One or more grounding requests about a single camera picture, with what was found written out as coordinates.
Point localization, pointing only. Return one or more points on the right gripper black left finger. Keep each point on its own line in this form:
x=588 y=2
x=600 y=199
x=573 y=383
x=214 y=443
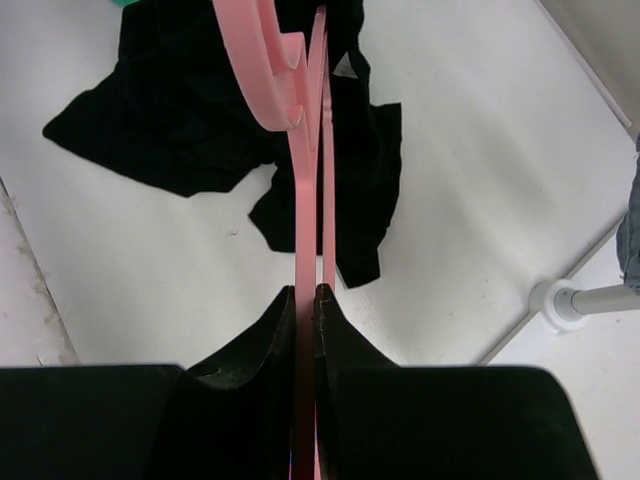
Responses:
x=231 y=412

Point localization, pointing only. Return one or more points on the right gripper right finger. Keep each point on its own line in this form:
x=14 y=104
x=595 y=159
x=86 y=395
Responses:
x=349 y=374

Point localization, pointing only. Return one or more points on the black t shirt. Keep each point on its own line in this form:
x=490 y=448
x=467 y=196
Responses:
x=171 y=115

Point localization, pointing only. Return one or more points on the pink hanger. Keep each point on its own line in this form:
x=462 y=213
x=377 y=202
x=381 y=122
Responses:
x=284 y=78

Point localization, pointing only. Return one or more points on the metal clothes rack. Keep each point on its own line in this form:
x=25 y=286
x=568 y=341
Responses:
x=564 y=307

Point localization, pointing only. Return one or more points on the blue denim garment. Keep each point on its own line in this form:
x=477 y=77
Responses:
x=627 y=236

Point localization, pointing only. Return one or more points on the green tank top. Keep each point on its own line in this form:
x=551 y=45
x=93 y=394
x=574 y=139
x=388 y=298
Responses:
x=123 y=3

